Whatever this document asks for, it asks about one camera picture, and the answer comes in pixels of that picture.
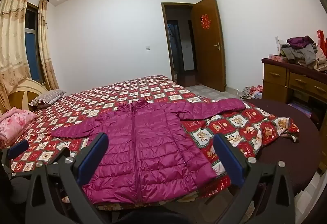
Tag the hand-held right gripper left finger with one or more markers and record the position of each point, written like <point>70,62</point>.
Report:
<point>93,160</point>

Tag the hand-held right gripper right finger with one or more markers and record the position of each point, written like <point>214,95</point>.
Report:
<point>228,162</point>

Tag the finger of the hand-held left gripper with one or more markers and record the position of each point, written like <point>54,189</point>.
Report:
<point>18,150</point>
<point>62,153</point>

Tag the magenta puffer jacket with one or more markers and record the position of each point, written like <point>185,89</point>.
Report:
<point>153,142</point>

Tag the clothes pile on floor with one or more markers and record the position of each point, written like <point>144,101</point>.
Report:
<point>251,92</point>

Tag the pink floral quilt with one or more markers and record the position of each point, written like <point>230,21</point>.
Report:
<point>15,124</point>

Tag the dark brown mattress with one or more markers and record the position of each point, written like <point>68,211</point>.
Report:
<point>281,162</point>

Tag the striped pillow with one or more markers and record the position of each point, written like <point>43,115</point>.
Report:
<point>47,98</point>

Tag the wooden headboard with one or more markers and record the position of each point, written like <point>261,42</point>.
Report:
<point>23,91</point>

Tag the red bear-print bedsheet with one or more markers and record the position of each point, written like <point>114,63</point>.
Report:
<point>115,96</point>

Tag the narrow beige floral curtain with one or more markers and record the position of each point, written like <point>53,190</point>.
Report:
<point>46,60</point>

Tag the wooden dresser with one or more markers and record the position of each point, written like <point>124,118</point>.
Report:
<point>276,78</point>

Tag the wide beige floral curtain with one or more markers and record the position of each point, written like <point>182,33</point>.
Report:
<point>12,47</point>

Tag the window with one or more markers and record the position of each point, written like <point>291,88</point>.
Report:
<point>32,47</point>

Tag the brown wooden door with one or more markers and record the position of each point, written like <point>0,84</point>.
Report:
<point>207,60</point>

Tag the pink box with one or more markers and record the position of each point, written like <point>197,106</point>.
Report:
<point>277,58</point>

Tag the white card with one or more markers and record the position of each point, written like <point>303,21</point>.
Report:
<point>278,44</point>

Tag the grey garment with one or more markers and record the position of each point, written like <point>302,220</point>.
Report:
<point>302,54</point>

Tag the beige garment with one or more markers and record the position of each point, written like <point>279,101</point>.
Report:
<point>320,60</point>

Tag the purple folded garment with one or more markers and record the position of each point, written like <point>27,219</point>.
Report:
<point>299,41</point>

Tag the red paper door decoration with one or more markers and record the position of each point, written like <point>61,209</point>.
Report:
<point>204,21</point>

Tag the red bag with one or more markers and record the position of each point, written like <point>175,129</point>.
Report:
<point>321,40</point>

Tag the brown door frame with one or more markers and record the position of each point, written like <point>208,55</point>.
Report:
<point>178,4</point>

